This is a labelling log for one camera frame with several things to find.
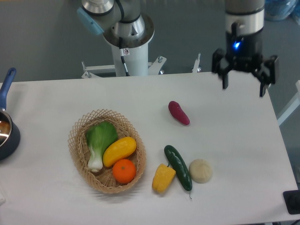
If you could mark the yellow orange mango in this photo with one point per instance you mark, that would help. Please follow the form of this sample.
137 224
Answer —
120 149

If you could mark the dark green cucumber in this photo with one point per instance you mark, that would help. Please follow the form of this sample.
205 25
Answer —
178 164

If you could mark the black device at edge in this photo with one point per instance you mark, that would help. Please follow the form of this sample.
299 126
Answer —
292 201

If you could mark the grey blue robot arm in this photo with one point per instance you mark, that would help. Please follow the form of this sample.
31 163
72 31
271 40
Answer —
242 17

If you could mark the woven wicker basket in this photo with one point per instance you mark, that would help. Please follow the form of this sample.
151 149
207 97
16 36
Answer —
103 181

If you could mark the green bok choy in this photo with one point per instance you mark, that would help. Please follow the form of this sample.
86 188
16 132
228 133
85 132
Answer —
99 137

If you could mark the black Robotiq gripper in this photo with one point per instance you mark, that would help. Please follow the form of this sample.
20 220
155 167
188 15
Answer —
244 54

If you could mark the yellow bell pepper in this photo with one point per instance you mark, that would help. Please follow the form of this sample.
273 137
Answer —
162 179

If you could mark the white metal frame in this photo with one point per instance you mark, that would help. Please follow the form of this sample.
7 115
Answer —
290 107

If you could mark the orange tangerine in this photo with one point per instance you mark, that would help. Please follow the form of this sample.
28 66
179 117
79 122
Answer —
124 171

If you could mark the beige steamed bun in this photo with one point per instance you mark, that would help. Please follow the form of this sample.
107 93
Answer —
200 171

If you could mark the purple sweet potato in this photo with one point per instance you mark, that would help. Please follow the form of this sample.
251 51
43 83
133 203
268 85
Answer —
177 113

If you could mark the dark blue saucepan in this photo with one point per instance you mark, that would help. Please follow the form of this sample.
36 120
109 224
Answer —
9 132

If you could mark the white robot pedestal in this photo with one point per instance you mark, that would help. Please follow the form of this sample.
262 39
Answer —
129 43

